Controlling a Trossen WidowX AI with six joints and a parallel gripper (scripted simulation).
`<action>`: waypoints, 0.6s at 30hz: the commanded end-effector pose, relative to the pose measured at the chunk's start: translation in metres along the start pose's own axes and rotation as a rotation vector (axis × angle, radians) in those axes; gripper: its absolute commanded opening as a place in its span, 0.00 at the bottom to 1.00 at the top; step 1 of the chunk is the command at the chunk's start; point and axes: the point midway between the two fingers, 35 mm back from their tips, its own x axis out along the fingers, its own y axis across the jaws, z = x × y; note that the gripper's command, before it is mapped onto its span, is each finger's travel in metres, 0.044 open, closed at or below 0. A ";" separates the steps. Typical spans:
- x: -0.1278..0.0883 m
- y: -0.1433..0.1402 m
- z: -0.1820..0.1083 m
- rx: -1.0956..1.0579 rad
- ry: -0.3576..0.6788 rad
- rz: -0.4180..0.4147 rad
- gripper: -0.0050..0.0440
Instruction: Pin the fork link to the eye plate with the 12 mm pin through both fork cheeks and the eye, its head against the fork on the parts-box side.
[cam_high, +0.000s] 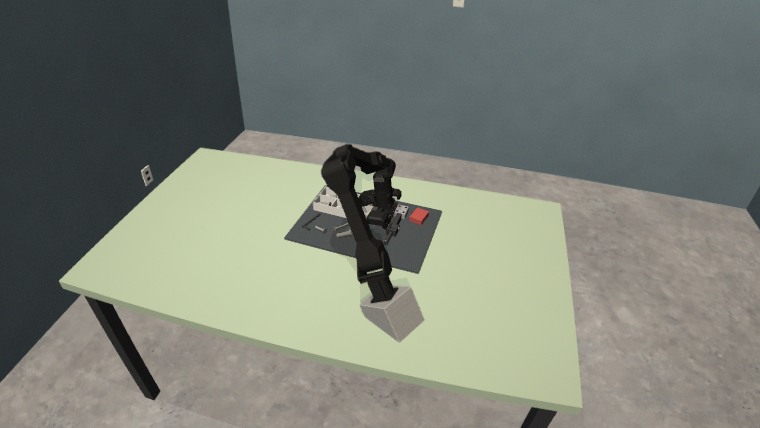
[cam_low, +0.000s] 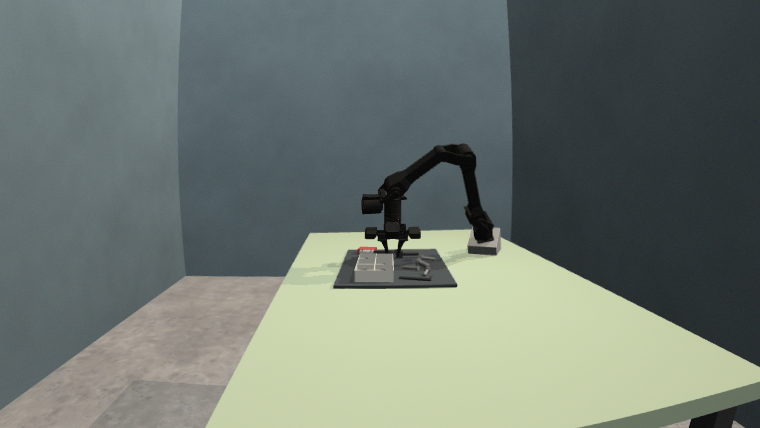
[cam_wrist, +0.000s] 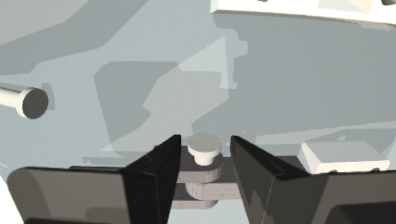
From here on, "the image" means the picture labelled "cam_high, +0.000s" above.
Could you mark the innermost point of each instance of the white block with screws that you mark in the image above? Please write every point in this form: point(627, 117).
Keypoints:
point(403, 210)

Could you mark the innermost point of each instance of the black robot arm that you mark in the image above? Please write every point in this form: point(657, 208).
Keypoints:
point(340, 177)

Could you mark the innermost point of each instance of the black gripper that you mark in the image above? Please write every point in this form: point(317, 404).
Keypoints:
point(384, 202)

